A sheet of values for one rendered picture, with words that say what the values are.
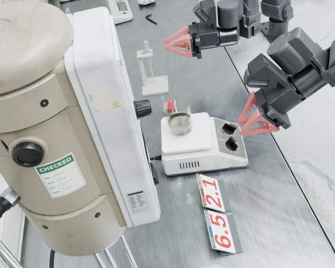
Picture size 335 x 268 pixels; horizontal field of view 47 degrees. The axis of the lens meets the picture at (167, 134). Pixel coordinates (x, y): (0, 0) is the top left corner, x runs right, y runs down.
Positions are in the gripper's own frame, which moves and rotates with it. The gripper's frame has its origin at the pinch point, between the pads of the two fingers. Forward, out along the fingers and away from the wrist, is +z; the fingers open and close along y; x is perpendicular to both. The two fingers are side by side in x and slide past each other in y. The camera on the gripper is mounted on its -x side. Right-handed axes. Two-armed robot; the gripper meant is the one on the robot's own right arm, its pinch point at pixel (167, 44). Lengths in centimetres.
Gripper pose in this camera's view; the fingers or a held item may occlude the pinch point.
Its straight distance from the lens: 113.9
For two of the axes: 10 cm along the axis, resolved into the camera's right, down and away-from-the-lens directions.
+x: 1.5, 7.0, 7.0
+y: 0.4, 7.0, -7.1
